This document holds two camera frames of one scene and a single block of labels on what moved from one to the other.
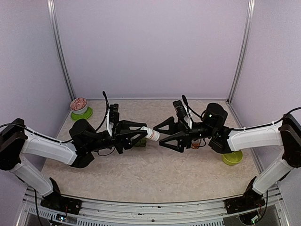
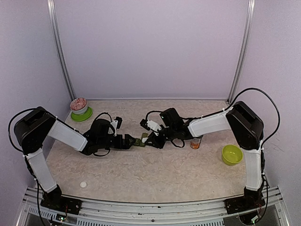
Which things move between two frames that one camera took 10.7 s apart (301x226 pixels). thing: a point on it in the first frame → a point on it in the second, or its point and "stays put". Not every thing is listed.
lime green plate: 84,116 stays put
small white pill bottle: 151,134 → 144,139
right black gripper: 183,135 → 156,143
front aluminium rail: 95,212 stays put
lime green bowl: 233,158 stays put
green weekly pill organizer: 141,143 stays put
